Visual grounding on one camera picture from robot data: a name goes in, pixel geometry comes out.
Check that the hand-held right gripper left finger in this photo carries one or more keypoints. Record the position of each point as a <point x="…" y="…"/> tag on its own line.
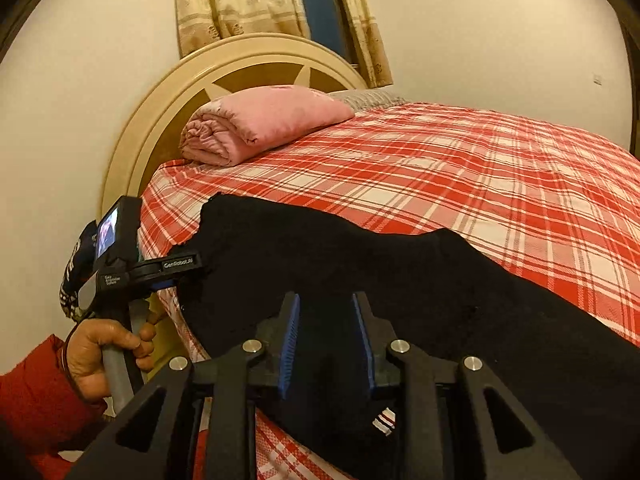
<point x="290" y="350"/>

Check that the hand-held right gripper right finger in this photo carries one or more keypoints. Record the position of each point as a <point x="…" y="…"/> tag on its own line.
<point x="364" y="345"/>

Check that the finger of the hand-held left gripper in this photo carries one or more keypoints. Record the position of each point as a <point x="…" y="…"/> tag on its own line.
<point x="162" y="287"/>

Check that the black pants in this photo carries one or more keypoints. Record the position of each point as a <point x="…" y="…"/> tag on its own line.
<point x="450" y="285"/>

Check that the person's left forearm red sleeve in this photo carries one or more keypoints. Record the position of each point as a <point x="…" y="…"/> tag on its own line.
<point x="35" y="400"/>

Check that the person's left hand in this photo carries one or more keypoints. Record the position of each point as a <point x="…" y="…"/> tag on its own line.
<point x="90" y="355"/>

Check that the cream wooden bed headboard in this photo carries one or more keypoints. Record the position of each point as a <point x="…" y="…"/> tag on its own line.
<point x="150" y="115"/>

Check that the pink folded blanket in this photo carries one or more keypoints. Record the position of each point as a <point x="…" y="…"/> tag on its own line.
<point x="250" y="120"/>

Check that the red plaid bed sheet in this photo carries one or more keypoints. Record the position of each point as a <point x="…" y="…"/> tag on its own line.
<point x="475" y="175"/>

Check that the grey striped pillow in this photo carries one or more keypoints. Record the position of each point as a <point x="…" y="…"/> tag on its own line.
<point x="365" y="97"/>

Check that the beige patterned curtain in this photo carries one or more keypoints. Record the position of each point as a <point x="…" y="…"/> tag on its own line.
<point x="365" y="25"/>
<point x="235" y="5"/>

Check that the dark blue window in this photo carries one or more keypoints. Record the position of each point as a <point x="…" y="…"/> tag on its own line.
<point x="322" y="10"/>

